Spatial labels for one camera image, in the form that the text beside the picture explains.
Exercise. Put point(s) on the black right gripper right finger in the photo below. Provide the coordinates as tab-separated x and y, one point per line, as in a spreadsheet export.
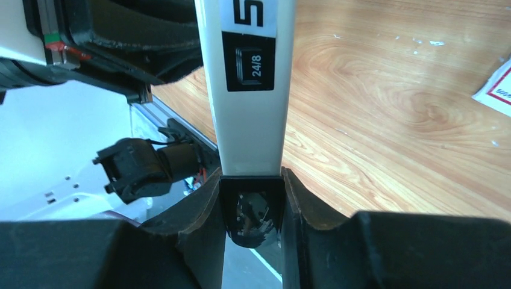
322	248

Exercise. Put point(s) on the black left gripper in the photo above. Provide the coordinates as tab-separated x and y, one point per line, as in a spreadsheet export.
121	46

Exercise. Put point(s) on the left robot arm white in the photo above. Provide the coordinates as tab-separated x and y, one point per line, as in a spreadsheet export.
74	150

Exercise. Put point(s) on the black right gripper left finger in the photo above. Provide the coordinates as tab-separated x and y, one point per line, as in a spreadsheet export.
183	247

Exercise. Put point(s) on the red white staple box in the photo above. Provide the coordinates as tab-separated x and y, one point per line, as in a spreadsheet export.
495	93

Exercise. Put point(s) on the white and black stapler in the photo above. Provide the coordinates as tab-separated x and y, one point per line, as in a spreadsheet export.
247	49

